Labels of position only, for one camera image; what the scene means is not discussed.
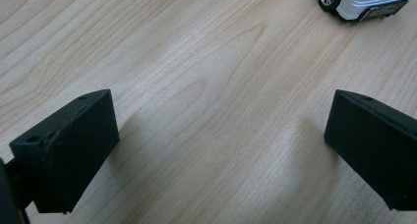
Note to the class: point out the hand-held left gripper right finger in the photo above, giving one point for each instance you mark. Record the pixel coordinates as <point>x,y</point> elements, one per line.
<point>370,145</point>

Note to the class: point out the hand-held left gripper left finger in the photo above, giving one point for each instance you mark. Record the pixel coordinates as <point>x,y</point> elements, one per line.
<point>69,152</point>

